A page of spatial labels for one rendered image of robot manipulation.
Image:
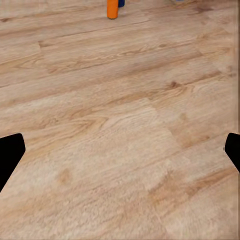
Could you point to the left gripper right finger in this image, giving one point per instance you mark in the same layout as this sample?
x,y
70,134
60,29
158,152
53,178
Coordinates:
x,y
232,148

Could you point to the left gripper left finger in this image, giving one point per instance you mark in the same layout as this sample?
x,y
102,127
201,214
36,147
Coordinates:
x,y
12,149

